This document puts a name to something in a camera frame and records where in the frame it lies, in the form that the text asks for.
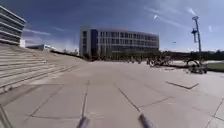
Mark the large glass-fronted building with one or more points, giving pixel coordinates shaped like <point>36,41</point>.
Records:
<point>126,41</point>

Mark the row of parked bicycles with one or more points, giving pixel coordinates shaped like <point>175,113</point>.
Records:
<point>196,67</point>

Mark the robot's own part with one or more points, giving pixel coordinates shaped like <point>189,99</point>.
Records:
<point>83,123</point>
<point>146,122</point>

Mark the wide concrete steps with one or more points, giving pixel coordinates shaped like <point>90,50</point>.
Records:
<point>23,65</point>

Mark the grey paved plaza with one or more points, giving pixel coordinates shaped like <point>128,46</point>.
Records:
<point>110,86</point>

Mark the grass strip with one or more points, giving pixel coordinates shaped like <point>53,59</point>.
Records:
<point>217,66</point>

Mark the row of trees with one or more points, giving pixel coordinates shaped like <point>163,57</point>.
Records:
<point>186,55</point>

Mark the building with pale horizontal bands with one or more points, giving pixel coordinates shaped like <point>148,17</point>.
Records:
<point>10,28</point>

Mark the tall pole with fixtures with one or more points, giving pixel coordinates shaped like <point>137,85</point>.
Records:
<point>198,36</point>

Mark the low white building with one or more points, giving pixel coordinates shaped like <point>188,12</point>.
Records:
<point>41,47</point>

